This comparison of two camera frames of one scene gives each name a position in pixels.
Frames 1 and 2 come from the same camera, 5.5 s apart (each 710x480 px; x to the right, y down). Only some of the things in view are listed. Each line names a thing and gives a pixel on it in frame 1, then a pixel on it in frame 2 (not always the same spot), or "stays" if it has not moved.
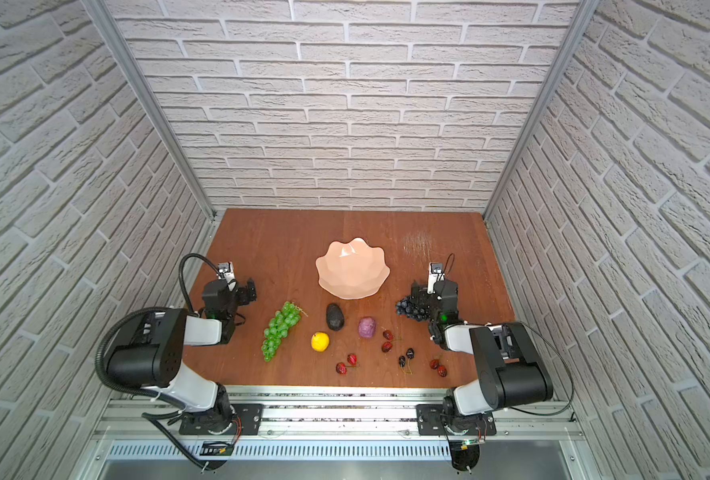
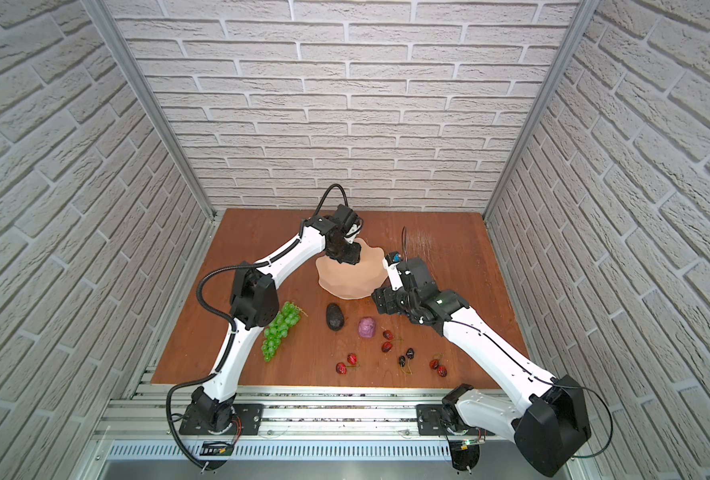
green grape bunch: (278, 328) stays
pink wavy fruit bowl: (351, 270) stays
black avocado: (334, 317) stays
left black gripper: (244, 291) -> (347, 253)
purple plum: (366, 327) stays
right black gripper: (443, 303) -> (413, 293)
